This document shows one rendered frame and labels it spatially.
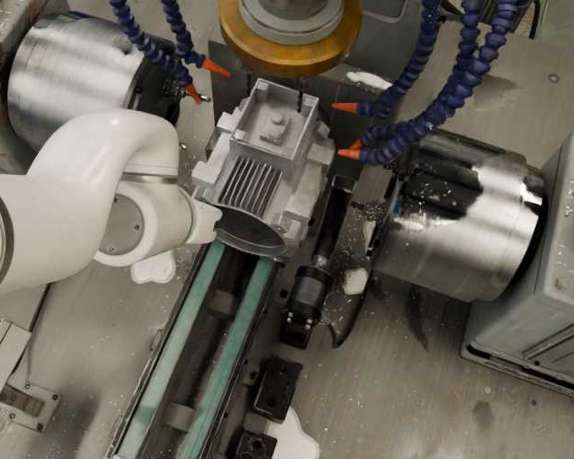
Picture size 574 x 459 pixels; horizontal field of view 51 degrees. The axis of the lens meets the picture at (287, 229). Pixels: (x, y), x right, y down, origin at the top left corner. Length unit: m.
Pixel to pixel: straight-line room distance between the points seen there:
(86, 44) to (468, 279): 0.67
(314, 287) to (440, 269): 0.19
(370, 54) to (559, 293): 0.50
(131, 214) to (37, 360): 0.63
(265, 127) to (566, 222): 0.46
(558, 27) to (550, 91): 1.38
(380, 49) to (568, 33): 1.90
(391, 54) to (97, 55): 0.48
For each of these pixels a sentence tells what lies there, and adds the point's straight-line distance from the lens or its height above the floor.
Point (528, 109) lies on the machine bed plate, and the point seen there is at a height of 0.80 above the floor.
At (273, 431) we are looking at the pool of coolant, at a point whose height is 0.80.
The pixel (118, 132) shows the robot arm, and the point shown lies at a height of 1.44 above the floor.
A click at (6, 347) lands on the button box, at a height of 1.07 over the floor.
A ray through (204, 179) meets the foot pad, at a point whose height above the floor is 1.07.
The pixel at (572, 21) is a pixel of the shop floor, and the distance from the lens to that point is 2.98.
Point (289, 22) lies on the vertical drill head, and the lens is 0.76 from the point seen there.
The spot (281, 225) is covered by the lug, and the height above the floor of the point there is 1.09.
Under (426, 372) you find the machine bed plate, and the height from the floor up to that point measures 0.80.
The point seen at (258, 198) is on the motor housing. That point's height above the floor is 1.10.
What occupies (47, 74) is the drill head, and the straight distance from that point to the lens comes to 1.01.
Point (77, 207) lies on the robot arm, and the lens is 0.51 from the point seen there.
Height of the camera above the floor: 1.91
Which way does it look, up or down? 66 degrees down
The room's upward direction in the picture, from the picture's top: 8 degrees clockwise
